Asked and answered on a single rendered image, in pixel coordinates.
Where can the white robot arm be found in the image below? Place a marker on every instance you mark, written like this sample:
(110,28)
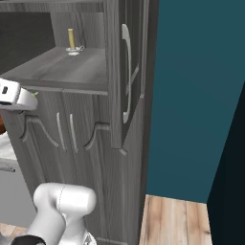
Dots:
(60,204)

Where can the tall grey wooden cabinet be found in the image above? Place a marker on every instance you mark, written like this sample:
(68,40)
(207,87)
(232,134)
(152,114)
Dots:
(63,68)

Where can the grey cabinet door with glass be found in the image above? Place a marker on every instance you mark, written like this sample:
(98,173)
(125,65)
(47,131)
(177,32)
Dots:
(115,79)

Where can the brown rounded object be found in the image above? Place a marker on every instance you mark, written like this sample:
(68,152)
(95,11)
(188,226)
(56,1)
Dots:
(2,124)

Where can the grey drawer front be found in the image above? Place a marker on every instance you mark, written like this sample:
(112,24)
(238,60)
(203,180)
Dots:
(14,194)

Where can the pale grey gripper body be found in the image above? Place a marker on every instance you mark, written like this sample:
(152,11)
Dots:
(28,101)

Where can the yellow candle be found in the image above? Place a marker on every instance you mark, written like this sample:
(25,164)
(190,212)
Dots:
(71,38)

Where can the grey wooden cabinet door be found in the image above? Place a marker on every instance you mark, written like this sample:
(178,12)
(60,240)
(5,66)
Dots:
(41,153)
(102,178)

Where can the eggplant with green stem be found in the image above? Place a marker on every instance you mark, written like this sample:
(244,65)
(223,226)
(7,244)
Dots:
(35,93)

